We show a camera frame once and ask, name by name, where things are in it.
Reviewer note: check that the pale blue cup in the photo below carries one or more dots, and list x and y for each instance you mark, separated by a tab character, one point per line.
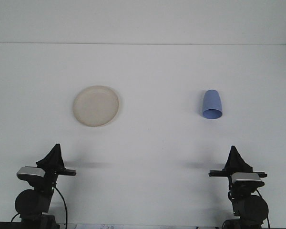
211	102

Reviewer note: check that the pale round plate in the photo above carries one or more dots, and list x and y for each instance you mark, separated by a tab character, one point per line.
96	106

